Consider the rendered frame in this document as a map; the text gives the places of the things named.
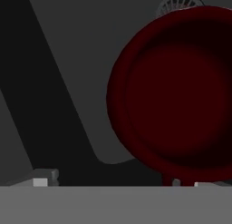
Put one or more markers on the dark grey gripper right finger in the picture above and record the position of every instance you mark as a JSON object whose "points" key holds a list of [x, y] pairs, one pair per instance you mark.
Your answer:
{"points": [[201, 183]]}

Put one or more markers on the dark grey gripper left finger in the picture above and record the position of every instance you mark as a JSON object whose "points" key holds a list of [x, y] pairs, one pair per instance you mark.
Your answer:
{"points": [[45, 175]]}

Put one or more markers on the dark red bowl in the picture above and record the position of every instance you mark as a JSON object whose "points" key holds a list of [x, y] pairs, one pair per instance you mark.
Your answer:
{"points": [[178, 97]]}

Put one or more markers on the dark grey sink basin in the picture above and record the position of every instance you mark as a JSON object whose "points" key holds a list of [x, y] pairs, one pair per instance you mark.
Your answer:
{"points": [[81, 52]]}

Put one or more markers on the round metal sink drain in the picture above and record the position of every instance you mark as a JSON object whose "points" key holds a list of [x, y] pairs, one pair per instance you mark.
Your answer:
{"points": [[178, 3]]}

